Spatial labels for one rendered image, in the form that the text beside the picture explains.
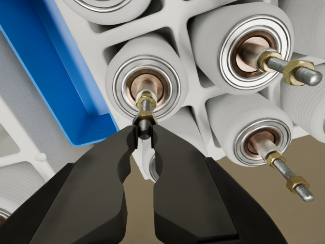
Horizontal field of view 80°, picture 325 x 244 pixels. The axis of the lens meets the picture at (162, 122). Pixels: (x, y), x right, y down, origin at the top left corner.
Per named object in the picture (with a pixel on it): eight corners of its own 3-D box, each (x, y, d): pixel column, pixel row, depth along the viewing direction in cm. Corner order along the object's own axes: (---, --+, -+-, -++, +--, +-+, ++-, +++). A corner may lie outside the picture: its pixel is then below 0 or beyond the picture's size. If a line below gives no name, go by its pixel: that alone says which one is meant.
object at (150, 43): (117, 37, 36) (90, 53, 20) (169, 25, 35) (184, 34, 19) (130, 86, 40) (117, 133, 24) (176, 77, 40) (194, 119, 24)
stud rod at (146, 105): (152, 91, 20) (152, 129, 13) (151, 100, 20) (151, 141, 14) (141, 90, 20) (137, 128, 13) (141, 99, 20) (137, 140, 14)
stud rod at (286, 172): (263, 154, 25) (304, 204, 18) (262, 148, 24) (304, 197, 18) (271, 151, 25) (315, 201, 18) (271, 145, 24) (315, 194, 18)
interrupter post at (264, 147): (272, 135, 26) (287, 150, 23) (263, 149, 27) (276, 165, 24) (255, 132, 26) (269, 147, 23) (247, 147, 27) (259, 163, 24)
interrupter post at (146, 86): (134, 80, 21) (131, 90, 19) (155, 76, 21) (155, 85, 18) (139, 100, 23) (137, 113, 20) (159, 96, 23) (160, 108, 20)
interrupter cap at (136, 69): (103, 61, 20) (102, 63, 20) (175, 47, 20) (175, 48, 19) (123, 123, 24) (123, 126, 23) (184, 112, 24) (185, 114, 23)
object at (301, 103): (293, 43, 38) (397, 63, 22) (302, 85, 42) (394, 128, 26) (245, 68, 40) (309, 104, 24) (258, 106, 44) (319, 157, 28)
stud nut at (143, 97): (157, 94, 18) (157, 97, 18) (155, 110, 19) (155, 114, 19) (136, 92, 18) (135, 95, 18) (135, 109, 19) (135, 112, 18)
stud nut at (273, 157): (266, 165, 24) (270, 170, 23) (265, 155, 23) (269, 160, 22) (283, 160, 23) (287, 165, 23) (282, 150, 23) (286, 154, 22)
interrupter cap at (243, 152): (299, 122, 25) (302, 124, 25) (271, 166, 29) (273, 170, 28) (245, 111, 24) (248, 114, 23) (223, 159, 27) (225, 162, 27)
